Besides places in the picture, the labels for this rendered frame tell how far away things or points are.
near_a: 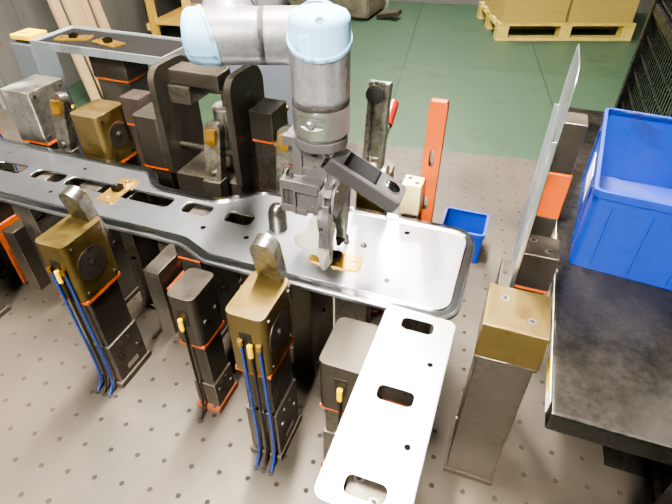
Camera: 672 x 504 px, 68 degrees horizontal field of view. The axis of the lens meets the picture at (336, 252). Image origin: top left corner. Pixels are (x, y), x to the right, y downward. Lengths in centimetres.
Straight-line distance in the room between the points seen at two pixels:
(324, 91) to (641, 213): 44
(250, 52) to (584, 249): 54
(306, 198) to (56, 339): 71
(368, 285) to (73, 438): 60
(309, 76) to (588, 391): 49
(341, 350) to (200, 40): 45
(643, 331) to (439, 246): 31
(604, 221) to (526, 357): 23
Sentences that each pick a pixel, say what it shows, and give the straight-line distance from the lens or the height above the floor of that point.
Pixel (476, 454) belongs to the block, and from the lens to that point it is 87.
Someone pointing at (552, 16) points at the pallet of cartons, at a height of 22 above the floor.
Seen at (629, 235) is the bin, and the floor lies 110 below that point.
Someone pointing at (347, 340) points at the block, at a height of 98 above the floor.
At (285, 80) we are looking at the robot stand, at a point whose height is 103.
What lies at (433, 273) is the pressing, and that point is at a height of 100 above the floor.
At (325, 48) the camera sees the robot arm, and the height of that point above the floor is 134.
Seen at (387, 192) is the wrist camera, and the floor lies 115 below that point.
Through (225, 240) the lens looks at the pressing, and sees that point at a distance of 86.
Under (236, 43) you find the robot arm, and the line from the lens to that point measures 72.
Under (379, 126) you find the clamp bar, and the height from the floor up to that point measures 114.
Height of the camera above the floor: 151
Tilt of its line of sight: 39 degrees down
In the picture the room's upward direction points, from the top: straight up
